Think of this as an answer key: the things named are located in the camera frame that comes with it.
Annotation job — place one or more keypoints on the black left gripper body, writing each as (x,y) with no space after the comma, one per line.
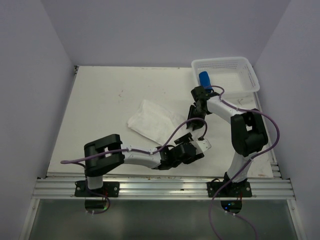
(183,139)

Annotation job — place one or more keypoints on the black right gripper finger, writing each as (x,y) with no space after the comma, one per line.
(192,112)
(195,123)

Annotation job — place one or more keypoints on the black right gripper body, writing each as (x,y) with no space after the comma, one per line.
(201,114)

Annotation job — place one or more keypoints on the blue towel with black trim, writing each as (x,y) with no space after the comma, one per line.
(204,80)

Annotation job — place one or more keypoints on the white towel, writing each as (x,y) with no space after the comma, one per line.
(154,121)

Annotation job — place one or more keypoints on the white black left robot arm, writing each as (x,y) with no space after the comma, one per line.
(107,153)

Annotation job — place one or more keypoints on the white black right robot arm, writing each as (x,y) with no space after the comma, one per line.
(248,132)

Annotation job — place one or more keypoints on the white plastic basket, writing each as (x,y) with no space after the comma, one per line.
(235,74)

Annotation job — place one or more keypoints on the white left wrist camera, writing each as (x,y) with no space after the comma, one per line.
(202,146)

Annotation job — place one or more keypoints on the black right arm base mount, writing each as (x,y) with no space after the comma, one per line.
(232,190)

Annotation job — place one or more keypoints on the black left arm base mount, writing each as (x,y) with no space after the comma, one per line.
(110,189)

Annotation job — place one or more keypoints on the aluminium rail frame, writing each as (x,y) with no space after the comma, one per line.
(150,205)

